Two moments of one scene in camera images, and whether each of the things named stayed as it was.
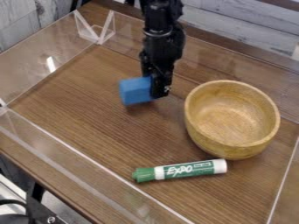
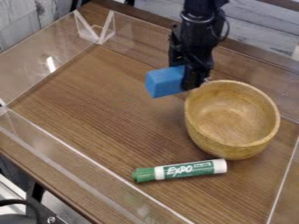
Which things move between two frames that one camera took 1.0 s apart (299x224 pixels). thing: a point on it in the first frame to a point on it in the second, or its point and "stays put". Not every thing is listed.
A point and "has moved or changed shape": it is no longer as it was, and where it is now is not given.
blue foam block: x=135 y=90 has moved or changed shape
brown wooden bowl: x=232 y=118 stays put
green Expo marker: x=180 y=170 stays put
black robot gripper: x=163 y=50 to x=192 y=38
